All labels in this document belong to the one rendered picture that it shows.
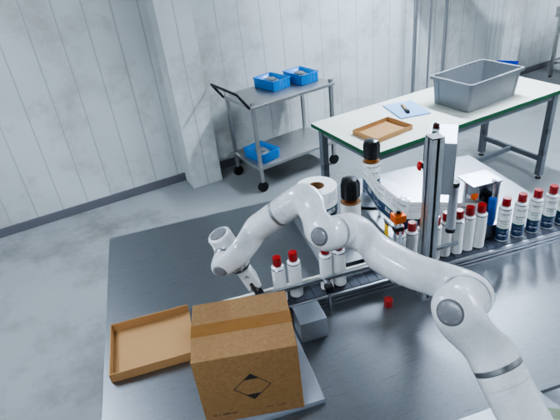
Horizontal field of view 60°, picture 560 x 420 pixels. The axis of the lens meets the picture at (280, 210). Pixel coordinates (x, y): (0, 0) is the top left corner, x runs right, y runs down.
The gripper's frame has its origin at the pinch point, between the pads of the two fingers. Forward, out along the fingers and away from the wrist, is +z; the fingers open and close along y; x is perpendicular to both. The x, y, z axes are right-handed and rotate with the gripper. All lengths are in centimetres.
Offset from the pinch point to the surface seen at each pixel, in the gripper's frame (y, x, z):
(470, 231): -2, -85, 27
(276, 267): -1.6, -10.5, -7.2
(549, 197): -1, -122, 34
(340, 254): -2.5, -33.6, 2.2
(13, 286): 191, 179, 35
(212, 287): 24.1, 19.2, 5.1
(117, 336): 10, 56, -9
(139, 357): -5.0, 48.5, -5.9
